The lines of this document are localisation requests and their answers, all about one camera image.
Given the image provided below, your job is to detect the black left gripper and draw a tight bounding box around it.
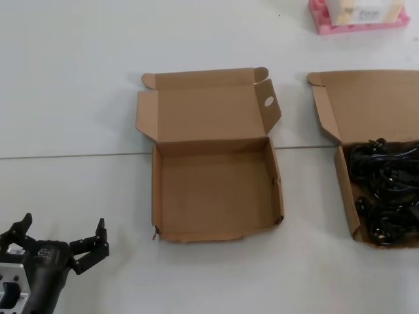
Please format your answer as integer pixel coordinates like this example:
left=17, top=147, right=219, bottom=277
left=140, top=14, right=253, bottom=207
left=0, top=213, right=111, bottom=314

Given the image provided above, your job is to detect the empty brown cardboard box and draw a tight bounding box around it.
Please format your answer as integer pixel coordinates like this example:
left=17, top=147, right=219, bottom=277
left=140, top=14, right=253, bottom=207
left=136, top=67, right=285, bottom=245

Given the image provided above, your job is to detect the white beige carton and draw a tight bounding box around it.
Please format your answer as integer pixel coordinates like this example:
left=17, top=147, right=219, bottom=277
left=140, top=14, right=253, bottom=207
left=327, top=0, right=403, bottom=26

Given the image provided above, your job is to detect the brown cardboard box with cables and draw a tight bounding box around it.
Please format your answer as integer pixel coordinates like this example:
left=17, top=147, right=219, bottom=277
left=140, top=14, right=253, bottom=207
left=306, top=70, right=419, bottom=251

